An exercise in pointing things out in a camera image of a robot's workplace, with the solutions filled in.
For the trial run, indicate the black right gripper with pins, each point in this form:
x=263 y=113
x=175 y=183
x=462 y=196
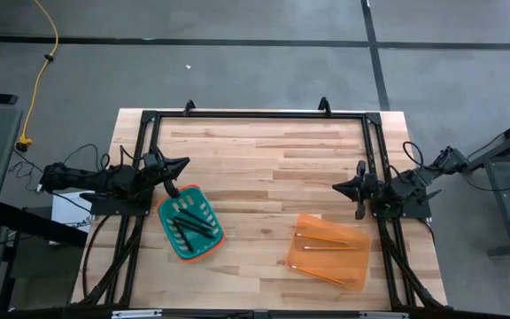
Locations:
x=365 y=186

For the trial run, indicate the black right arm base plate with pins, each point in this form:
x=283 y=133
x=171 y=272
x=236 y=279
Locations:
x=414 y=210

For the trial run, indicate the black aluminium table frame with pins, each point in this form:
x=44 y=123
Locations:
x=259 y=114

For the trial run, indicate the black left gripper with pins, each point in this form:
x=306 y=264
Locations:
x=164 y=177

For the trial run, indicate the black frame clamp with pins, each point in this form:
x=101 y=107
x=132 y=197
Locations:
x=189 y=107
x=324 y=106

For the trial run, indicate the silver mounting bracket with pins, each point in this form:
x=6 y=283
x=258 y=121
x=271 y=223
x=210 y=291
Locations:
x=383 y=315
x=135 y=314

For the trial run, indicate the small white power adapter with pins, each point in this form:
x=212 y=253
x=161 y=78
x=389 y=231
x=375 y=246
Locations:
x=39 y=189

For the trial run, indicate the orange translucent plastic bin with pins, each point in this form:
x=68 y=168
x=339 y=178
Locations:
x=334 y=261

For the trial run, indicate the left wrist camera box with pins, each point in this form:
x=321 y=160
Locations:
x=150 y=160

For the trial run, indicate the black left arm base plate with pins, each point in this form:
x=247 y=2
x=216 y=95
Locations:
x=104 y=209

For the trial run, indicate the white paper sheet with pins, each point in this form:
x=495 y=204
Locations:
x=67 y=215

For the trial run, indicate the green plastic basket orange rim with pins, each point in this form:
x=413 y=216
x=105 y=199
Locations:
x=206 y=249

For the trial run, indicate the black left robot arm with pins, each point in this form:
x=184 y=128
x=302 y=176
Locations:
x=82 y=179

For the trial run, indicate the dark desk support beam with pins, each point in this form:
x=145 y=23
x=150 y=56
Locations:
x=38 y=223

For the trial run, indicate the grey metal table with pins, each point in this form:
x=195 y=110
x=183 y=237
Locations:
x=503 y=208

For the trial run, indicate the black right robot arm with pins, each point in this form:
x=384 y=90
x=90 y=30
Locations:
x=414 y=184

